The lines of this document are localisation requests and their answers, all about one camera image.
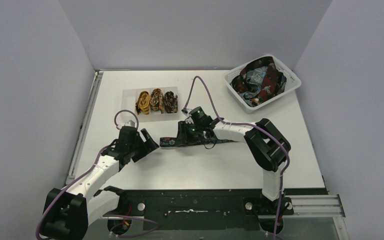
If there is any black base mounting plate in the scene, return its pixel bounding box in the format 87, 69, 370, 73
98, 186, 327, 236

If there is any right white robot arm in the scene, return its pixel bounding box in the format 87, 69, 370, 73
169, 106, 291, 201

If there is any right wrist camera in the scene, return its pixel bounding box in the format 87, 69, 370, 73
181, 107, 193, 116

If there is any pile of patterned ties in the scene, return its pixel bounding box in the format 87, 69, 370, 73
230, 56, 287, 107

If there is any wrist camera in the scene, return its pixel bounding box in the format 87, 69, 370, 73
181, 107, 193, 116
117, 120, 137, 130

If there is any yellow rolled tie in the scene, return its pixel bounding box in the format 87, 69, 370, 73
135, 91, 150, 115

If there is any clear plastic organizer tray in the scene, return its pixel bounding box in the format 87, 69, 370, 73
121, 86, 180, 123

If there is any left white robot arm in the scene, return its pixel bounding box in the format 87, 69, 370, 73
35, 126, 159, 240

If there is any navy floral tie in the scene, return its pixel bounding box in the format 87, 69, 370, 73
159, 137, 234, 148

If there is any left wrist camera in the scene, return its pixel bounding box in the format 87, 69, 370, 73
117, 120, 137, 130

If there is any orange patterned rolled tie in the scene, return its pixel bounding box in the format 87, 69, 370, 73
150, 88, 164, 114

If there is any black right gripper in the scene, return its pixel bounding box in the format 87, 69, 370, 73
175, 120, 203, 147

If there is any dark brown rolled tie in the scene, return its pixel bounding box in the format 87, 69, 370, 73
163, 91, 178, 114

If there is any white plastic basket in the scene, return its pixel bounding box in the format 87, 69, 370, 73
223, 54, 302, 114

